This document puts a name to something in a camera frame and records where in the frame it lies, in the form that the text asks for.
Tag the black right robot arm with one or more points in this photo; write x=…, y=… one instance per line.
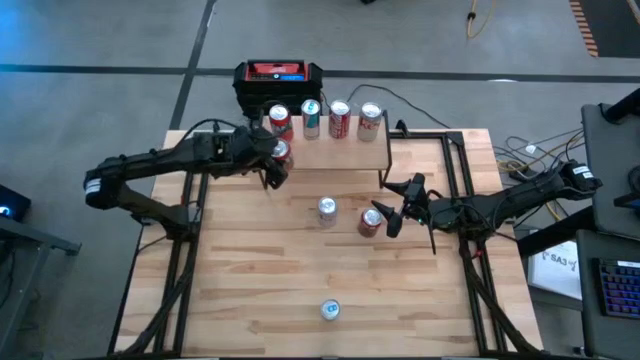
x=500, y=202

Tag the gray desk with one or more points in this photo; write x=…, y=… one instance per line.
x=587, y=300
x=610, y=150

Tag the black device blue light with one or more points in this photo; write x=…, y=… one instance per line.
x=15, y=202

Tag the backlit keyboard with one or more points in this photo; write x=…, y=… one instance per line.
x=620, y=290

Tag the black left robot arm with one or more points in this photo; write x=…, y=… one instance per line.
x=150, y=162

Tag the white power adapter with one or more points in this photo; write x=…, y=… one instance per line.
x=531, y=149

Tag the red Fanta can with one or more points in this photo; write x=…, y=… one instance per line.
x=282, y=151
x=280, y=120

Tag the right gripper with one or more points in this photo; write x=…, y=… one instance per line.
x=416, y=205

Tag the black side table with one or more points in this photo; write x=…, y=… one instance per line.
x=30, y=235

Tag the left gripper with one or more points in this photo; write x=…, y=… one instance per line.
x=250, y=150

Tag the black mat striped edge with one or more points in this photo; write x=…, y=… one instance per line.
x=615, y=25

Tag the blue silver Red Bull can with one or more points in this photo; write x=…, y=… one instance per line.
x=310, y=120
x=330, y=309

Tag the red black power station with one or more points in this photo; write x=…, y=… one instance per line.
x=277, y=90

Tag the silver Diet Coke can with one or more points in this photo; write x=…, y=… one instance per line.
x=327, y=212
x=370, y=125

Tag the red Coca-Cola can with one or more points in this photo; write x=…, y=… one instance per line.
x=339, y=122
x=370, y=224

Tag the white paper sign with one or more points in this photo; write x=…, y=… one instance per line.
x=555, y=270

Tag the wooden shelf black metal frame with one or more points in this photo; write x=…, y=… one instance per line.
x=340, y=155

